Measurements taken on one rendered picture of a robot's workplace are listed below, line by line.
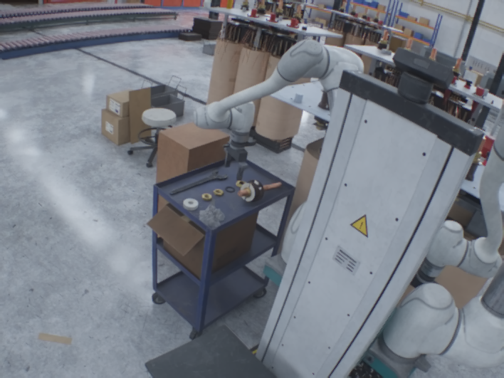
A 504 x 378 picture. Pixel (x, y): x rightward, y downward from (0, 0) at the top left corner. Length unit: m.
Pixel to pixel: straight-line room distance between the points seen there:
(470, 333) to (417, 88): 0.69
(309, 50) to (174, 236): 1.04
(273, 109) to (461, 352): 3.54
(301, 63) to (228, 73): 3.36
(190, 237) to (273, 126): 2.70
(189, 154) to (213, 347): 1.29
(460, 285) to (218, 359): 1.31
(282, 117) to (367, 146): 3.43
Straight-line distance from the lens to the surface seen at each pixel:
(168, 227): 1.83
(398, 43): 11.95
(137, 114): 4.28
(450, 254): 1.32
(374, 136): 0.83
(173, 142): 2.34
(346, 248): 0.95
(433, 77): 0.77
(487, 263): 1.33
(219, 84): 4.69
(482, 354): 1.17
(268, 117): 4.27
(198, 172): 2.09
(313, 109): 1.89
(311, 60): 1.30
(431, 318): 1.06
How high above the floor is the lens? 1.93
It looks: 32 degrees down
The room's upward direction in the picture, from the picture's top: 12 degrees clockwise
